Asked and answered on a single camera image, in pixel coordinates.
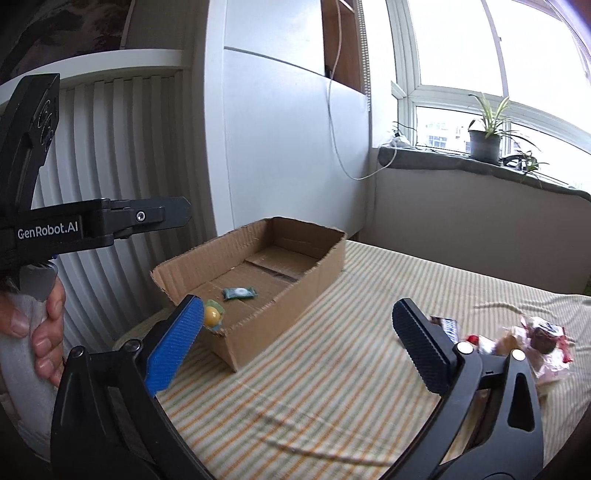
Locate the bagged toast bread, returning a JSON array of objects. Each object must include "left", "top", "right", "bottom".
[{"left": 478, "top": 326, "right": 556, "bottom": 400}]

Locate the chocolate cake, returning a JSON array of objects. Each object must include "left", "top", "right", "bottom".
[{"left": 521, "top": 316, "right": 574, "bottom": 381}]

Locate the snickers bar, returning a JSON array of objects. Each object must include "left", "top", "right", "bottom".
[{"left": 430, "top": 316, "right": 460, "bottom": 344}]

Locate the green mint candy packet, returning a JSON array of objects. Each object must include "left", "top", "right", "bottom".
[{"left": 222, "top": 287, "right": 257, "bottom": 301}]

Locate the green leaf candy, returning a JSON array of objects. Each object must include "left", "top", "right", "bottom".
[{"left": 204, "top": 299, "right": 225, "bottom": 331}]

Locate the yellow ball candy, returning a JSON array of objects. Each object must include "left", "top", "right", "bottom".
[{"left": 204, "top": 305, "right": 221, "bottom": 328}]

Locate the person left hand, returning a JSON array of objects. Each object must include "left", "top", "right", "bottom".
[{"left": 0, "top": 276, "right": 66, "bottom": 387}]

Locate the brown cardboard box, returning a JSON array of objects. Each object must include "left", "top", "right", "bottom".
[{"left": 150, "top": 217, "right": 346, "bottom": 371}]

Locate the white cabinet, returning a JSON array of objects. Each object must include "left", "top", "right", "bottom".
[{"left": 199, "top": 1, "right": 370, "bottom": 234}]

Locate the striped table cloth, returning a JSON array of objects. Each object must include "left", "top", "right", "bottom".
[{"left": 112, "top": 239, "right": 591, "bottom": 480}]

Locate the power strip on sill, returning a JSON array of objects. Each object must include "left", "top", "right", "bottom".
[{"left": 390, "top": 130, "right": 414, "bottom": 150}]

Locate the small trailing plant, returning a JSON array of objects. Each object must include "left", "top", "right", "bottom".
[{"left": 500, "top": 150, "right": 547, "bottom": 182}]

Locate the potted spider plant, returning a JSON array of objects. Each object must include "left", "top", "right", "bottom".
[{"left": 468, "top": 93, "right": 536, "bottom": 165}]

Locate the white hanging cable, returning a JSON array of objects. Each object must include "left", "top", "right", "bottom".
[{"left": 327, "top": 0, "right": 403, "bottom": 182}]

